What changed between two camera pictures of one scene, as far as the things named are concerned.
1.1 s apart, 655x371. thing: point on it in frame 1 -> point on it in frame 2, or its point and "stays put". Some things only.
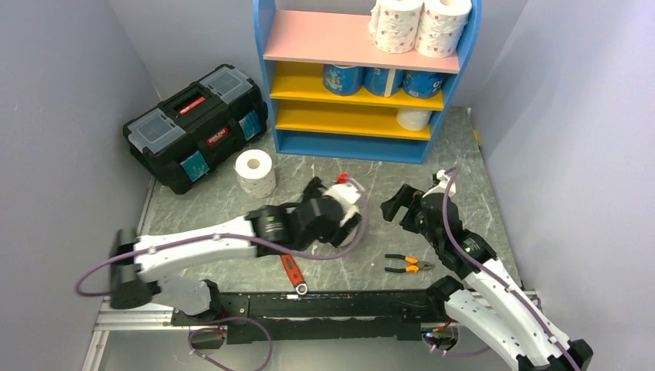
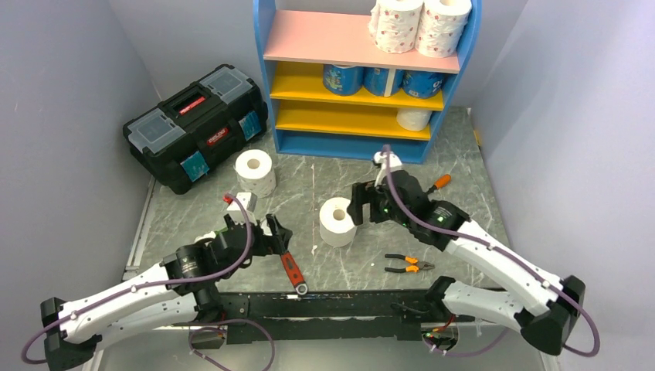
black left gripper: [314, 188] -> [276, 243]
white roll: [413, 120] stays put
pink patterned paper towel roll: [440, 26] stays put
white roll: [256, 173] stays put
